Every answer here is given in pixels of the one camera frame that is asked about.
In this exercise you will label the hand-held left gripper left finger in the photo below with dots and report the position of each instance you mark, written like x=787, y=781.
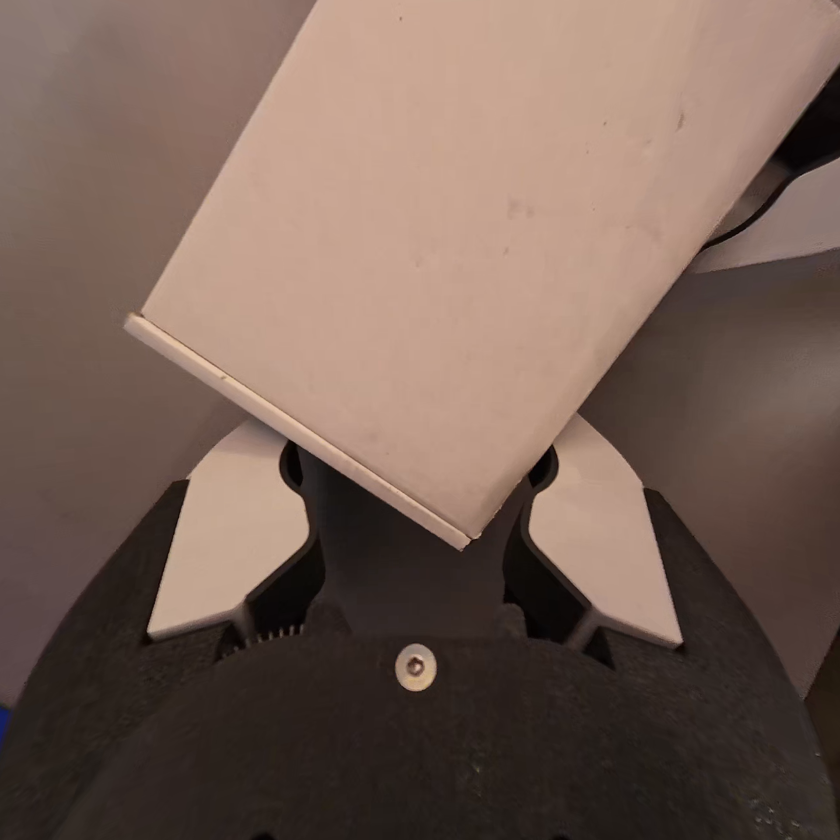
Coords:
x=223, y=551

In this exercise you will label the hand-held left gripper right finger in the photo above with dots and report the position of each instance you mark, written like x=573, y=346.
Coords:
x=590, y=544

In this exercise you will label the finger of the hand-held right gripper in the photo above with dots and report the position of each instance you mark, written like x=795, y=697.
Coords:
x=787, y=229

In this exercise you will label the white cardboard box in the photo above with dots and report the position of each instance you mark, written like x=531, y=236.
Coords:
x=459, y=229

